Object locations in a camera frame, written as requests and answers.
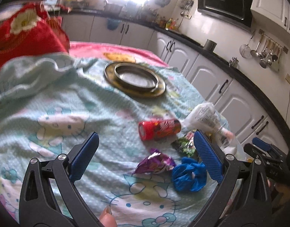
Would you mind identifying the blue glove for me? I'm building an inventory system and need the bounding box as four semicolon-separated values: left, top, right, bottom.
171;157;207;193

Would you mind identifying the green pea snack packet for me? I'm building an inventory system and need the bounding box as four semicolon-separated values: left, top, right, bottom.
171;131;197;158

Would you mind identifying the white plastic bag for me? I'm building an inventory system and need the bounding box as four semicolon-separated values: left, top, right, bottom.
181;103;246;161

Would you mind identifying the purple snack wrapper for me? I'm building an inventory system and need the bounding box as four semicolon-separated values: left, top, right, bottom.
133;148;176;174

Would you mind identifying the red candy tube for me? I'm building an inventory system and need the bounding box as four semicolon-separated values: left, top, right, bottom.
138;119;181;141

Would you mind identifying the person's right hand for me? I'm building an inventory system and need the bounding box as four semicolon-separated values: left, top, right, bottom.
267;179;290;205

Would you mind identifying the person's left hand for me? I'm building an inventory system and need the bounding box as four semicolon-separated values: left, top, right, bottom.
99;206;117;227

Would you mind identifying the small steel teapot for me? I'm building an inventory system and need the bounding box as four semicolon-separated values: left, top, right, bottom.
229;57;239;69

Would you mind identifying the hanging steel ladle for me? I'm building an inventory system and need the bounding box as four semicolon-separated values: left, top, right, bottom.
251;34;264;58

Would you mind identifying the hello kitty blanket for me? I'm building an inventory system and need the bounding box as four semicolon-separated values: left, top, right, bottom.
0;53;216;226

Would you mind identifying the dark metal cup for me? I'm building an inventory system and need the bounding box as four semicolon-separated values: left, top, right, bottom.
203;40;217;52

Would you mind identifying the metal bowl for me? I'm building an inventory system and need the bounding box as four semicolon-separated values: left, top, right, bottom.
114;63;159;92

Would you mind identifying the metal plate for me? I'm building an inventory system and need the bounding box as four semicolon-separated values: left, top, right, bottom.
104;61;166;99

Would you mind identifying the black range hood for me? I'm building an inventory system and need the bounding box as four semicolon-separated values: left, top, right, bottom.
197;0;253;31

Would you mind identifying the black countertop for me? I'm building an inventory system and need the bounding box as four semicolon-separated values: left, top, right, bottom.
61;10;290;147

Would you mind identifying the red embroidered cushion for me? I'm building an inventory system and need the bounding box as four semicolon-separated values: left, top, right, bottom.
0;3;70;68

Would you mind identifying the blue hanging bin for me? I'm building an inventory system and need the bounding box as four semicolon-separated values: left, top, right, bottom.
107;18;122;31

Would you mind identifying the steel stock pot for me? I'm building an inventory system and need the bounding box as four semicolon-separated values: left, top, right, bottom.
104;3;123;15

